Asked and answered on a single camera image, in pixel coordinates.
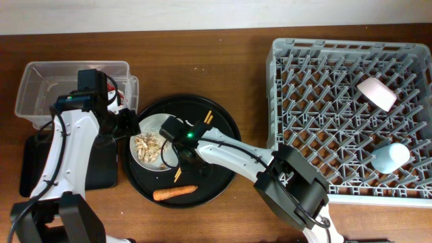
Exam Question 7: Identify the rice and nut shell scraps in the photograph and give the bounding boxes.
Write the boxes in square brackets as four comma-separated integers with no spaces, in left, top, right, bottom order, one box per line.
[134,131,167,169]

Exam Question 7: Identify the grey round plate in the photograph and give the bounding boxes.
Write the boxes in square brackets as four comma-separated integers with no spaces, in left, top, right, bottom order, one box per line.
[130,113,178,172]

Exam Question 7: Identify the red snack wrapper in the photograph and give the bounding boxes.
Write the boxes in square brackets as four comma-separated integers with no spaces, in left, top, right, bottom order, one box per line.
[107,83,124,102]

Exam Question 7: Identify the orange carrot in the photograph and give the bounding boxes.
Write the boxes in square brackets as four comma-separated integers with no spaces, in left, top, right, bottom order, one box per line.
[153,186,198,201]

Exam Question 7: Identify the wooden chopstick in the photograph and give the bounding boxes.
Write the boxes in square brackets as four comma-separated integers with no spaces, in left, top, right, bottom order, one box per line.
[173,114,213,183]
[204,110,212,123]

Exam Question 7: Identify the light blue cup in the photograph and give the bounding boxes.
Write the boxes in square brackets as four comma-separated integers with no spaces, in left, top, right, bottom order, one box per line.
[371,143,410,174]

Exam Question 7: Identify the white tissue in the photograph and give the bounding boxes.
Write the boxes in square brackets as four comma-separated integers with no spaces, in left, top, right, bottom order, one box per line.
[107,103,124,114]

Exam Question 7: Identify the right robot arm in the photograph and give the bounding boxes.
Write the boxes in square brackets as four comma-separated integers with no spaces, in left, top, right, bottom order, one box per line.
[159,116,345,243]

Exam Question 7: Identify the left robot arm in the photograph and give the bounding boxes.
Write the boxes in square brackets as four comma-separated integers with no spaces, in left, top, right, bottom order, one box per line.
[7,69,140,242]

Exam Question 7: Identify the clear plastic waste bin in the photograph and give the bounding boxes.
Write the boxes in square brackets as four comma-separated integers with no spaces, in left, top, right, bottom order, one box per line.
[15,61,139,129]

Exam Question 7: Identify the grey plastic dishwasher rack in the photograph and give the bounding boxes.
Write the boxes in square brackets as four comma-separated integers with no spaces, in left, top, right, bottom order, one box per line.
[266,38,431,208]

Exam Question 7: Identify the round black serving tray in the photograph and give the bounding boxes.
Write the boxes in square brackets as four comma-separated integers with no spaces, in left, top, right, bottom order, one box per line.
[123,94,241,209]

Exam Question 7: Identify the black rectangular tray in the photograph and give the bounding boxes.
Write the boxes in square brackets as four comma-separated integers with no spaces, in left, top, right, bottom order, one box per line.
[19,134,118,197]

